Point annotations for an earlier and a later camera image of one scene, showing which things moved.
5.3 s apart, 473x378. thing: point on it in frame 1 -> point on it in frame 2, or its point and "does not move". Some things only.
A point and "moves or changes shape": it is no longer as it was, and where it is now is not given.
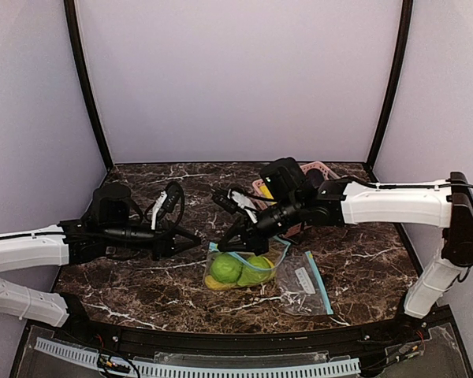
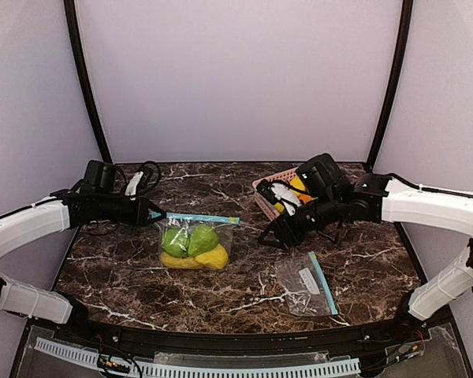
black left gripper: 160,242 -> 139,211
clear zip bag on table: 299,286 does not move
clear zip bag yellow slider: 226,270 -> 195,242
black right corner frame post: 407,16 does not move
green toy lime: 226,268 moves or changes shape
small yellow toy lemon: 214,284 -> 179,262
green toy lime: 256,271 -> 202,239
